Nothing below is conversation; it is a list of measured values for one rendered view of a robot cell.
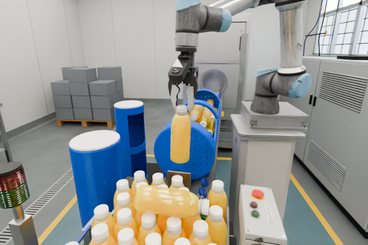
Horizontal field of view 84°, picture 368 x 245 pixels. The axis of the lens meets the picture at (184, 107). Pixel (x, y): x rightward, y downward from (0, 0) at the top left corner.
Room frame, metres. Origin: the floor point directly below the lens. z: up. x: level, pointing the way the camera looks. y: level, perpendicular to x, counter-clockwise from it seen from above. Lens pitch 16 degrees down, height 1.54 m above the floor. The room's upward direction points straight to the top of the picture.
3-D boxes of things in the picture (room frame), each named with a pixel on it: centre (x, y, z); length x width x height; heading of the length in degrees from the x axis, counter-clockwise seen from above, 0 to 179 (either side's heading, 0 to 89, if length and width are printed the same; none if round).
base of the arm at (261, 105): (1.08, -0.44, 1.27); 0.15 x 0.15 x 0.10
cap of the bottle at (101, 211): (0.49, 0.24, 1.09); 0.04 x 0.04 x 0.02
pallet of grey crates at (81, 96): (4.39, 2.05, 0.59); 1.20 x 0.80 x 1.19; 85
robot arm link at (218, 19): (0.76, -0.09, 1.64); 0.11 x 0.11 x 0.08; 28
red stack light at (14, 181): (0.46, 0.45, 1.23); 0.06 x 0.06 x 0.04
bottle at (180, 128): (0.67, 0.01, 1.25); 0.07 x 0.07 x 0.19
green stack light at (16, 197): (0.46, 0.45, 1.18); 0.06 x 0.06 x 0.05
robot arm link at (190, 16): (0.70, -0.02, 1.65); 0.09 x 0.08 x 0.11; 118
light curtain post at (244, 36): (2.15, -0.60, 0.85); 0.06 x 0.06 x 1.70; 78
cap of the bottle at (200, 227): (0.43, -0.04, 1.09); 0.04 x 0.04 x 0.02
